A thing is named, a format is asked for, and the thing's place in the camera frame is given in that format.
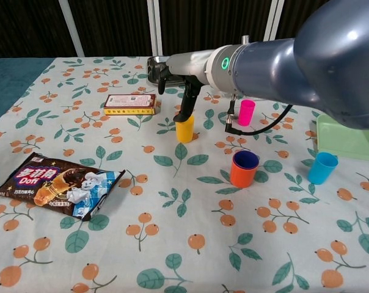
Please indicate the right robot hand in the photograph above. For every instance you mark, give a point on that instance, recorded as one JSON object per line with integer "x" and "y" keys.
{"x": 190, "y": 67}

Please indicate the yellow plastic cup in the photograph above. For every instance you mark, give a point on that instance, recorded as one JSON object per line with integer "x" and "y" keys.
{"x": 184, "y": 132}

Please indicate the pink plastic cup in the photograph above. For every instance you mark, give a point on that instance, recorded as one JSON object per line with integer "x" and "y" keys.
{"x": 245, "y": 114}

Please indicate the dark blue plastic cup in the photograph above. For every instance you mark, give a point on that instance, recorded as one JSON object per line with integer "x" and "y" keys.
{"x": 245, "y": 160}

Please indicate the light blue plastic cup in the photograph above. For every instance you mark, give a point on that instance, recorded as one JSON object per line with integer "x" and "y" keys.
{"x": 320, "y": 172}

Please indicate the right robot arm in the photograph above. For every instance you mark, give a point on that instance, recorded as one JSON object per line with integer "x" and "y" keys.
{"x": 294, "y": 67}

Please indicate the stainless steel tray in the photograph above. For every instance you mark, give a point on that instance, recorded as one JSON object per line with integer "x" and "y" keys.
{"x": 154, "y": 71}

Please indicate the red yellow card box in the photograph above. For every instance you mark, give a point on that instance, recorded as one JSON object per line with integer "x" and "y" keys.
{"x": 129, "y": 102}

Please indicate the orange plastic cup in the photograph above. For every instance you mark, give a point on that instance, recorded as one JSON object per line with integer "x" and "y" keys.
{"x": 242, "y": 178}

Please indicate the floral leaf tablecloth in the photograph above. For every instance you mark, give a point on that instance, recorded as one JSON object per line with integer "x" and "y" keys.
{"x": 172, "y": 213}

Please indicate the green plastic dustpan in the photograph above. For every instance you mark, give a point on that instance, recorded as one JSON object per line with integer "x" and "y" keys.
{"x": 346, "y": 143}

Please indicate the brown snack bag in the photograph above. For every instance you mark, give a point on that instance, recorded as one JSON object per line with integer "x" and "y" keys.
{"x": 50, "y": 186}

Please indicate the white partition frame post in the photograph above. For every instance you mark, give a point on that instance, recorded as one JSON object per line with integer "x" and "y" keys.
{"x": 274, "y": 15}
{"x": 71, "y": 27}
{"x": 155, "y": 27}

